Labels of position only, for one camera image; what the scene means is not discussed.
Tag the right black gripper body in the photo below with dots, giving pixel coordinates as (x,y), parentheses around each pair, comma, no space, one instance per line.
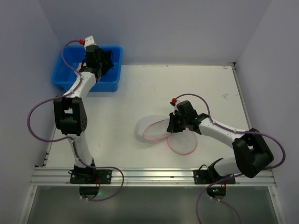
(175,122)

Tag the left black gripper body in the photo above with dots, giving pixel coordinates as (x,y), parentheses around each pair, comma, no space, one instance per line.
(105,60)

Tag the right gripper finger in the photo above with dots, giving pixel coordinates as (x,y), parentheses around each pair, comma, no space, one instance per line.
(173,126)
(178,128)

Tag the black garment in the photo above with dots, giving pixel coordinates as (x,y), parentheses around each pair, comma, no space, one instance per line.
(107,61)

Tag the white mesh laundry bag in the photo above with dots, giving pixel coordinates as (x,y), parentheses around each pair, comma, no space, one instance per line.
(152,129)

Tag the pink bra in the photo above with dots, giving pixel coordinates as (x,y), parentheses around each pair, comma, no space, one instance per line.
(78,69)

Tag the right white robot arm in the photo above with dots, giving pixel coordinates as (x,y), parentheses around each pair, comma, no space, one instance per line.
(251,152)

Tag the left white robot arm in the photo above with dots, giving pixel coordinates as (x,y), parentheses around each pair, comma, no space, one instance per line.
(71,118)

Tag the blue plastic bin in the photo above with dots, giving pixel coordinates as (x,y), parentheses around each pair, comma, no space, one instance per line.
(64,77)

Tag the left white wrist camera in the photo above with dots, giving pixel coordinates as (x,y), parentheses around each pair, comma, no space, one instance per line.
(89,41)

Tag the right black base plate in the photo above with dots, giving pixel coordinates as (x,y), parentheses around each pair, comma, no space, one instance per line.
(207,176)

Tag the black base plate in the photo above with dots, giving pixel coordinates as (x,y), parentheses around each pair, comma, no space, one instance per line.
(102,176)
(207,176)

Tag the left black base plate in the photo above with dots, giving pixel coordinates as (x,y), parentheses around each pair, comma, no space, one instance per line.
(102,176)

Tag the aluminium mounting rail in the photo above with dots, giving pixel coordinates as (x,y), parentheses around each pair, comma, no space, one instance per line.
(148,177)

